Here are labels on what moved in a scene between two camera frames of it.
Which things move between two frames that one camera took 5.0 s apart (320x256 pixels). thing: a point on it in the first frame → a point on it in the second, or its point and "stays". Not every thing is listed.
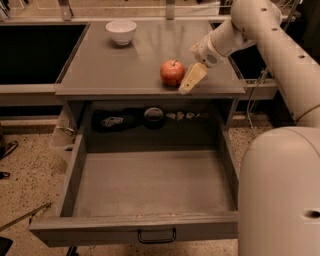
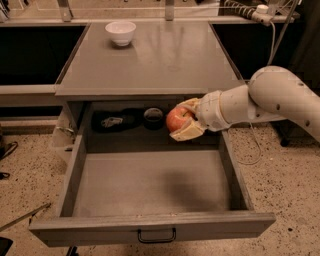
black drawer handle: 157,240 stays
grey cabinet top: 101,70 stays
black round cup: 153,118 stays
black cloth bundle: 113,120 stays
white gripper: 206,52 → 209,111
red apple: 172,72 → 176,117
